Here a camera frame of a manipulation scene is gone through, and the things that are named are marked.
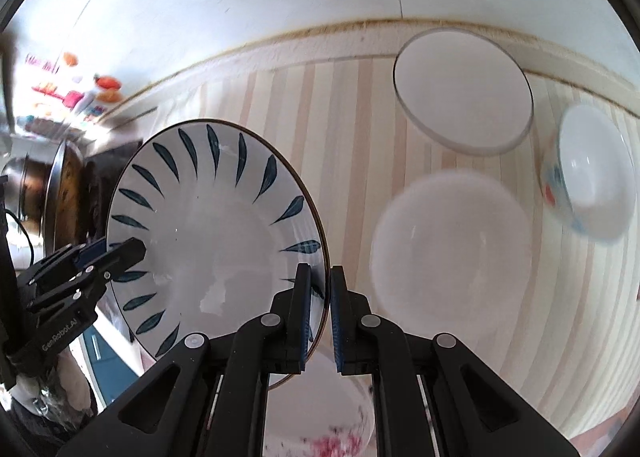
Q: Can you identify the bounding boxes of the white bowl pink flower print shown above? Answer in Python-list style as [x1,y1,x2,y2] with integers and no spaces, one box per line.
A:
[262,352,377,457]

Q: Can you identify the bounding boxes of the steel steamer pot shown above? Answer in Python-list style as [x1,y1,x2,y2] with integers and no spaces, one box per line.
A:
[0,154,56,233]

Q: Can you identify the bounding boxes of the striped cat mat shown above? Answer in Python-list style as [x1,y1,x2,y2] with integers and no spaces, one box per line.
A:
[100,22,640,443]

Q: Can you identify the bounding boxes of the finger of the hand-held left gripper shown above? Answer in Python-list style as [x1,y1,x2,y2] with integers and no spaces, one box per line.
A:
[25,237,148,313]
[17,243,108,288]

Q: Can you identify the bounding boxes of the plain white plate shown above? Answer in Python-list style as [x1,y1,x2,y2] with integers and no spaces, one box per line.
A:
[392,30,535,156]

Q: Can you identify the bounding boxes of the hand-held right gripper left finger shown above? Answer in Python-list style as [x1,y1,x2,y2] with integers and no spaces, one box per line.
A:
[60,263,313,457]

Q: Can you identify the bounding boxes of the dark frying pan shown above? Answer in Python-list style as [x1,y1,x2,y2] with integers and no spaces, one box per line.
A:
[47,140,88,250]

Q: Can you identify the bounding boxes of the white bowl dark rim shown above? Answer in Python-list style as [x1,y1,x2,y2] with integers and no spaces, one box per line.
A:
[370,170,533,338]

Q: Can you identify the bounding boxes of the white plate blue leaf pattern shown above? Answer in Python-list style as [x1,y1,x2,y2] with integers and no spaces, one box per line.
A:
[106,121,330,390]

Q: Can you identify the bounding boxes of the colourful wall stickers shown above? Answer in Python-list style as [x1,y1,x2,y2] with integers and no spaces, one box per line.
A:
[20,50,123,138]

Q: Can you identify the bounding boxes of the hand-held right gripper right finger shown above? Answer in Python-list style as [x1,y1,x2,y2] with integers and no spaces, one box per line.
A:
[330,265,581,457]

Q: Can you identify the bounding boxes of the white bowl red blue print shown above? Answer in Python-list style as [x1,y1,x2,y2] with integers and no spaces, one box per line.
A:
[537,104,635,241]

